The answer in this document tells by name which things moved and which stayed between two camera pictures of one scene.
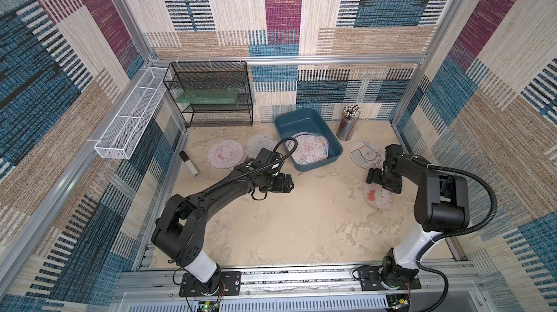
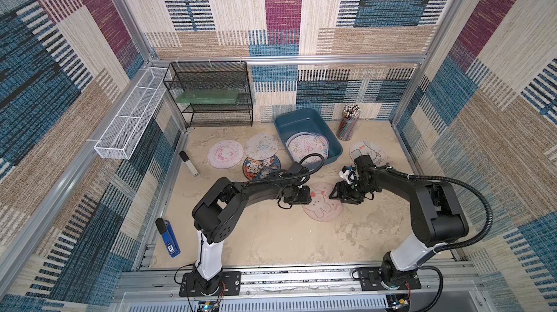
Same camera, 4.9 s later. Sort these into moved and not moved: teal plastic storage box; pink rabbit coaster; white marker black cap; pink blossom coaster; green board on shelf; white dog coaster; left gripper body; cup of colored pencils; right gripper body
Moved: left gripper body; pink rabbit coaster; right gripper body
Not moved: pink blossom coaster; white marker black cap; teal plastic storage box; green board on shelf; cup of colored pencils; white dog coaster
